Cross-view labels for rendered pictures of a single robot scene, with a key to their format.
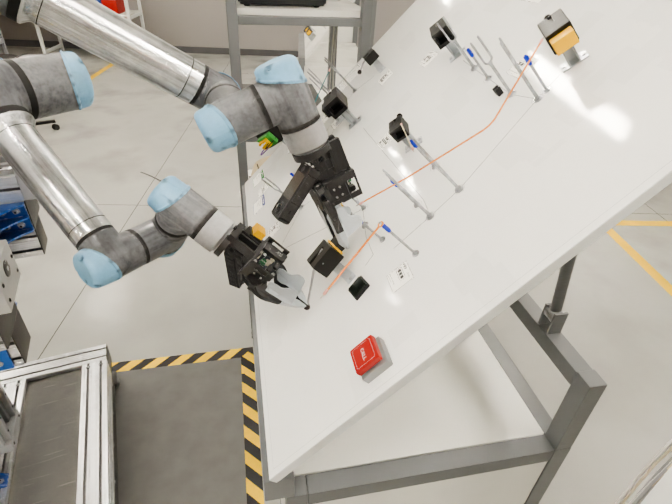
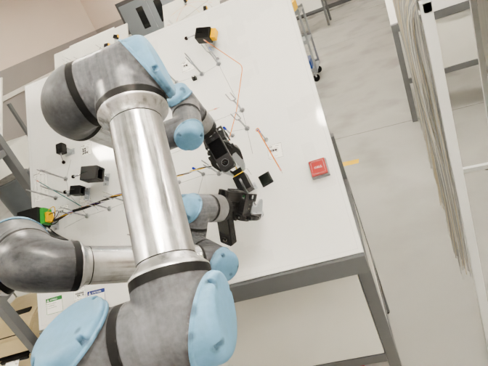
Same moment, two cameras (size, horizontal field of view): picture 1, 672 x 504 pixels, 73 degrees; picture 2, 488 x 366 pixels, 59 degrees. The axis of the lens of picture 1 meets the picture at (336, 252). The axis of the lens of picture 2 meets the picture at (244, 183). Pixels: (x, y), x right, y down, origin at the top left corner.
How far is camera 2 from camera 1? 112 cm
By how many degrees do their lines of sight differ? 53
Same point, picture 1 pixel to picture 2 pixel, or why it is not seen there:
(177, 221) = (209, 209)
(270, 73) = (186, 91)
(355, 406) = (340, 184)
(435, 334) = (320, 133)
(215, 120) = (195, 123)
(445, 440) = not seen: hidden behind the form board
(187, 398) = not seen: outside the picture
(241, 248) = (235, 197)
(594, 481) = not seen: hidden behind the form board
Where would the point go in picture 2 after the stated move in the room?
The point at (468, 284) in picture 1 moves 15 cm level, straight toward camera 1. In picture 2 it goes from (302, 114) to (342, 110)
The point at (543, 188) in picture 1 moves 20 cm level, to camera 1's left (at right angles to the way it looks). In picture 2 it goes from (274, 72) to (258, 94)
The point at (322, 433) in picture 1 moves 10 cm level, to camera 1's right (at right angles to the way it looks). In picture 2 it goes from (347, 208) to (351, 190)
